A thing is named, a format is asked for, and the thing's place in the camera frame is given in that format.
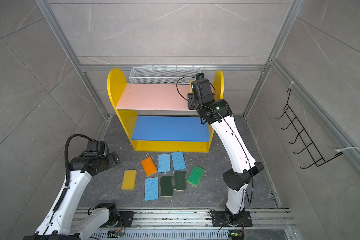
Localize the yellow sponge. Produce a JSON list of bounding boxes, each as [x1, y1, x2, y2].
[[121, 170, 137, 191]]

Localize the dark green sponge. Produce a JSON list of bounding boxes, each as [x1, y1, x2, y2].
[[174, 171, 187, 192], [160, 176, 174, 198]]

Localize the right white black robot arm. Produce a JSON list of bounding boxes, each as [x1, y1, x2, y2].
[[187, 79, 264, 225]]

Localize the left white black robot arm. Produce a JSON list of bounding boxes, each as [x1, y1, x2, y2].
[[24, 140, 121, 240]]

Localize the yellow pink blue shelf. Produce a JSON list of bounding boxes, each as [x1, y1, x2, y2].
[[107, 69, 214, 153]]

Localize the orange sponge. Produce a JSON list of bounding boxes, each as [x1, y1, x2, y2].
[[141, 157, 158, 177]]

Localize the blue sponge lower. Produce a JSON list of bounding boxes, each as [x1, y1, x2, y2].
[[144, 178, 159, 201]]

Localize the blue sponge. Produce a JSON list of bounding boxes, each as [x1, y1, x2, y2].
[[144, 178, 159, 201], [171, 152, 186, 171], [158, 154, 171, 173]]

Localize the blue sponge upper left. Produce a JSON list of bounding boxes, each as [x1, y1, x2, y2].
[[158, 154, 171, 173]]

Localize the blue sponge upper right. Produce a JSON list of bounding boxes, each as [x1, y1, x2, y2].
[[171, 152, 186, 171]]

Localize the light green sponge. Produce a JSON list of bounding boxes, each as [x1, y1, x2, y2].
[[187, 165, 205, 187]]

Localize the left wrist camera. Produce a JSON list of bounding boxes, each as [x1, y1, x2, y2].
[[86, 141, 106, 155]]

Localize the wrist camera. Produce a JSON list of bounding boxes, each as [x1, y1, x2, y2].
[[196, 73, 205, 80], [86, 141, 106, 155]]

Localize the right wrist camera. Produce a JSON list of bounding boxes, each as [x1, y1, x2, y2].
[[196, 73, 205, 80]]

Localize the white wire mesh basket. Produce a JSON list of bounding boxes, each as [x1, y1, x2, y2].
[[129, 67, 201, 85]]

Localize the left black corrugated cable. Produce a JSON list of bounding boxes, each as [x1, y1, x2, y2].
[[63, 134, 94, 188]]

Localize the black wire hook rack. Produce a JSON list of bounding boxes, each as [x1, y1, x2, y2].
[[275, 89, 343, 170]]

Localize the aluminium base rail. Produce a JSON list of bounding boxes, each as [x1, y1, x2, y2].
[[65, 209, 296, 240]]

